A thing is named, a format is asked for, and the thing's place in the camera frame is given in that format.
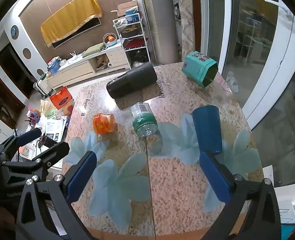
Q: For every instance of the blue basket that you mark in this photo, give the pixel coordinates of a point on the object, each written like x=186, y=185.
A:
x=53, y=67

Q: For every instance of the pile of papers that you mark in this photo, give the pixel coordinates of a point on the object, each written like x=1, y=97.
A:
x=51, y=127

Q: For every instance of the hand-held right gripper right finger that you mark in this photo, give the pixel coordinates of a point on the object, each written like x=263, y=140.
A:
x=215, y=180

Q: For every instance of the white shelf rack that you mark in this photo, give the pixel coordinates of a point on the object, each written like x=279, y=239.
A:
x=132, y=41

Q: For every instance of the orange tissue box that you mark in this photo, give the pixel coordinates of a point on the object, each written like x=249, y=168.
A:
x=61, y=100

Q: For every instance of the green cushion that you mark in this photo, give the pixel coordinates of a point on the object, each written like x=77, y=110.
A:
x=94, y=48

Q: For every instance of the black ribbed cup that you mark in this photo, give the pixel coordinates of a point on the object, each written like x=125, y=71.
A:
x=131, y=82

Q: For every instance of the orange translucent cup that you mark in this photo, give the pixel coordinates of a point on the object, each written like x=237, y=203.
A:
x=104, y=123

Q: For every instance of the white suitcase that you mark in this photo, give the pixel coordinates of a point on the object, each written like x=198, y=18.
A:
x=43, y=85

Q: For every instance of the dark blue cup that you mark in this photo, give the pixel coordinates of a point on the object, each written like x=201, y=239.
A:
x=208, y=130

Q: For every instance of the bowl of oranges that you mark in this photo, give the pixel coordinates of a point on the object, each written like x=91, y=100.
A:
x=110, y=40

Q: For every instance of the yellow cloth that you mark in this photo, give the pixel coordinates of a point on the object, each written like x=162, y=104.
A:
x=71, y=17

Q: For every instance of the blue printed box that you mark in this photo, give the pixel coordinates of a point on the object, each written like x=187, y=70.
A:
x=132, y=14

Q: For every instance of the teal hexagonal cup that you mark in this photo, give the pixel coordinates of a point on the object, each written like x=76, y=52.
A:
x=199, y=68

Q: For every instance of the white slippers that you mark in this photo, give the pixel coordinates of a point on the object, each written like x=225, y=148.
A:
x=232, y=80

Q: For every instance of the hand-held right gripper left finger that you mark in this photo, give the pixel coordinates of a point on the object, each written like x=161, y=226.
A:
x=80, y=178

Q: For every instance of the white paper box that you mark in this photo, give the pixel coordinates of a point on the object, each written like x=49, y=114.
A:
x=288, y=201

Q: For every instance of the light wooden cabinet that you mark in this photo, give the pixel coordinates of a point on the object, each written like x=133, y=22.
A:
x=90, y=65

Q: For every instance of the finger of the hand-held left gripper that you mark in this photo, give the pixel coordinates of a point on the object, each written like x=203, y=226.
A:
x=28, y=135
x=56, y=152

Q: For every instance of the cardboard box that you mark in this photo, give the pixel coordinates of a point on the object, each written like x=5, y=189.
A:
x=124, y=7

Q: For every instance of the clear cup with green band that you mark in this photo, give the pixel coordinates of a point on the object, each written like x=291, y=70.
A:
x=143, y=120

